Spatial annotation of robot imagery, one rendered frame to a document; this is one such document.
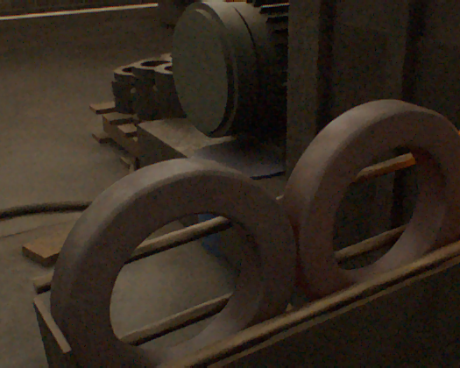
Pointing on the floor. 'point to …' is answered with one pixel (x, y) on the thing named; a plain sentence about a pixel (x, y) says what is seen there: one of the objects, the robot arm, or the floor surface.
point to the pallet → (138, 102)
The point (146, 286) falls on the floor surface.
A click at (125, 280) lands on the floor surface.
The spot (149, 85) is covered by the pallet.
